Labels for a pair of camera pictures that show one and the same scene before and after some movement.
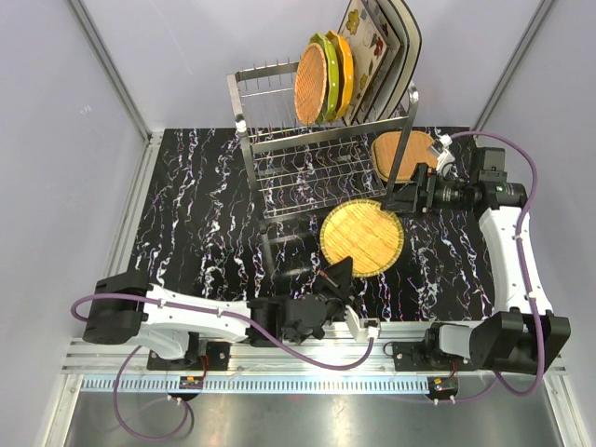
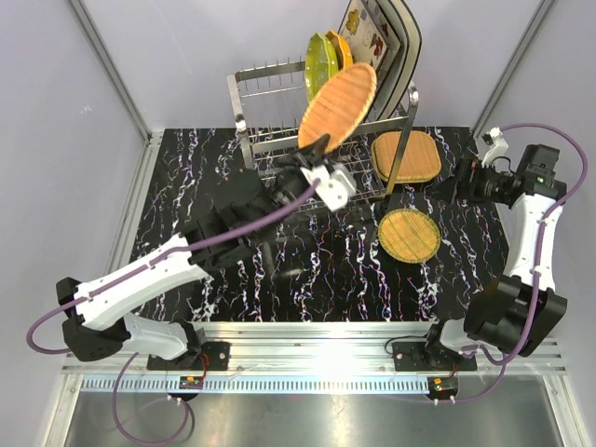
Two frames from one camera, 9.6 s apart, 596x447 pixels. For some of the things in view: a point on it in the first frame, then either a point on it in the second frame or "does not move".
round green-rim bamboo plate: (364, 231) -> (409, 236)
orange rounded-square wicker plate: (418, 151) does not move
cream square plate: (386, 83) does not move
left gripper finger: (341, 275) -> (329, 165)
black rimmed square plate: (401, 82) does not move
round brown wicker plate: (311, 84) -> (337, 104)
